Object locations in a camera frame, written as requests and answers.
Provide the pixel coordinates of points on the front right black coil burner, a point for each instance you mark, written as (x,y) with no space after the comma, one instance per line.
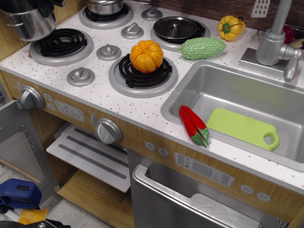
(127,80)

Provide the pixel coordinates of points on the silver oven dial right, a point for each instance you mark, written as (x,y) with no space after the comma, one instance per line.
(107,132)

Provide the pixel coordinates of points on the small steel saucepan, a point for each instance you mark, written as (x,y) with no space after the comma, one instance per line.
(109,7)

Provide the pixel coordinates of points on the yellow toy bell pepper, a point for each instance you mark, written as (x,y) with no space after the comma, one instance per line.
(230,27)

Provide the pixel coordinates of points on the green plastic cutting board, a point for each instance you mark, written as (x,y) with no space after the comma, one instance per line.
(244,128)

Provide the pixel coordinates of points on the white oven rack shelf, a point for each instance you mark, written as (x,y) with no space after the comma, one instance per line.
(80,148)

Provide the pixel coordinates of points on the dishwasher control panel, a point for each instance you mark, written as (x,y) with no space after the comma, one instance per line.
(203,170)

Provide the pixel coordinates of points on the orange toy pumpkin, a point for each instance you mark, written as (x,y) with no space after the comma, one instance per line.
(146,56)

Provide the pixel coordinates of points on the silver sink basin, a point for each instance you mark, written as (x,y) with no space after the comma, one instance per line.
(208,86)

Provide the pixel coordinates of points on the back right black coil burner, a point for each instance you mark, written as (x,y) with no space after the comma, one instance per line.
(174,44)

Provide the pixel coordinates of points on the white slotted spatula head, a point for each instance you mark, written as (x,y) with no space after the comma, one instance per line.
(260,8)

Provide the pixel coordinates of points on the green toy bitter gourd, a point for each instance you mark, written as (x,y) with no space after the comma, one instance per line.
(201,48)

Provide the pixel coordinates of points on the black coil burner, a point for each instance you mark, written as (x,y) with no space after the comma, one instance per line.
(127,80)
(174,44)
(62,47)
(102,22)

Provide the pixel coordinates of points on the back left black coil burner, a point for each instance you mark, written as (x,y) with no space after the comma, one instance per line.
(102,22)

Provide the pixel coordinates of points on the silver toy faucet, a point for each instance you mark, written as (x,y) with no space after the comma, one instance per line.
(273,57)

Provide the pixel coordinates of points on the silver stove knob front left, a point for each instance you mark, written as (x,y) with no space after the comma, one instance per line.
(80,77)

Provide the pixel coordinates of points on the open oven door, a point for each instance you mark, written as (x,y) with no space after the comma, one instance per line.
(22,155)

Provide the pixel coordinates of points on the front left black coil burner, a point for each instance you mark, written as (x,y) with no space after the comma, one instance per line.
(62,47)

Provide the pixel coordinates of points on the silver oven dial left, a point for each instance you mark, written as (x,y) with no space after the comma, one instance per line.
(31,98)

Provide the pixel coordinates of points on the silver stove knob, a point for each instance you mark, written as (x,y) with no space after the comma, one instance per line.
(80,77)
(152,14)
(132,31)
(108,52)

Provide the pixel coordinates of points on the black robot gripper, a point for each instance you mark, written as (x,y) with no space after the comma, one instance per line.
(47,6)

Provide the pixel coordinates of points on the silver dishwasher door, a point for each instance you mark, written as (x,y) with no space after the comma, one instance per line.
(164,198)

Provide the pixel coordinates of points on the blue clamp tool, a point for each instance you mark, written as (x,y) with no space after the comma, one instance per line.
(19,194)

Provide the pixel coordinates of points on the oven clock display panel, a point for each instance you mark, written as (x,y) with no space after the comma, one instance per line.
(70,111)

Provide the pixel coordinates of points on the silver stove knob upper middle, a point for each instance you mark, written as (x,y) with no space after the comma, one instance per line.
(132,31)

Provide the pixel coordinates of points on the tall stainless steel pot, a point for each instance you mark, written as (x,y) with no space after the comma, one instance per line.
(24,17)

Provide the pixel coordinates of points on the silver oven dial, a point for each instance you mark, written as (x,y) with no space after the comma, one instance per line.
(31,98)
(107,132)

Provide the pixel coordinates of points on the steel pot lid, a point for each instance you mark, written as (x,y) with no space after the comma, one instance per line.
(175,27)

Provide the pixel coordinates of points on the silver stove knob back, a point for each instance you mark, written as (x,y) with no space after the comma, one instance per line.
(152,14)

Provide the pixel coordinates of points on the yellow cloth scrap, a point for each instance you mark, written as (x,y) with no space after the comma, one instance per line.
(29,216)

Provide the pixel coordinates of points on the red toy chili pepper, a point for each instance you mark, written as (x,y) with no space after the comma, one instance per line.
(195,127)

